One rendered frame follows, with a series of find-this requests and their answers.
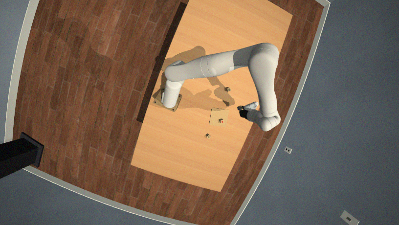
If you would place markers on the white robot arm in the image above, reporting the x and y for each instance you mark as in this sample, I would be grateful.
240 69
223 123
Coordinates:
261 60

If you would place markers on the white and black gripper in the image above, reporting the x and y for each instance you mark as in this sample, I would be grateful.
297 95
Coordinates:
248 110

